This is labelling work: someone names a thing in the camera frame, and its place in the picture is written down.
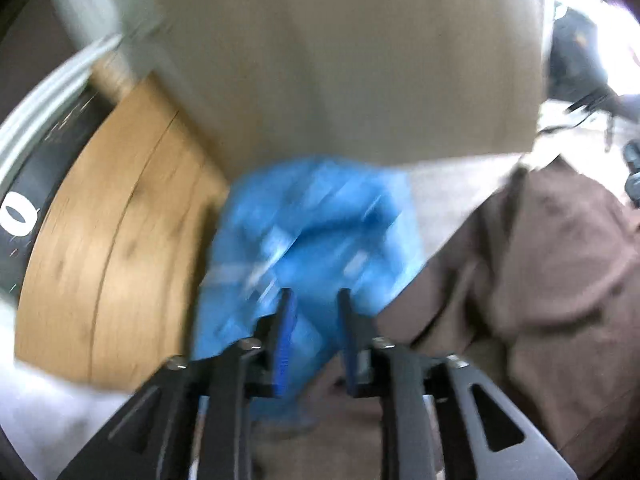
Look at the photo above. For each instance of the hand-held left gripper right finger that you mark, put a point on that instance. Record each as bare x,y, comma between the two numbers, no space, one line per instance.
347,340

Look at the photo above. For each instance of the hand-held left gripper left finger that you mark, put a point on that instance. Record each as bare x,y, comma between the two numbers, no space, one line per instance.
286,340

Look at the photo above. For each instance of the blue garment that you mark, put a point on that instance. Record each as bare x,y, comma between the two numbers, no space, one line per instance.
310,240

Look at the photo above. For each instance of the brown fleece garment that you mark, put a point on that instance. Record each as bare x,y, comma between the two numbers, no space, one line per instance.
550,285

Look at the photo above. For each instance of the black speckled panel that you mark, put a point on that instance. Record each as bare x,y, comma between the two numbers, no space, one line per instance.
45,160

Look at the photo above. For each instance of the white trim panel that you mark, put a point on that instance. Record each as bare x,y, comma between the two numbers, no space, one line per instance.
45,95

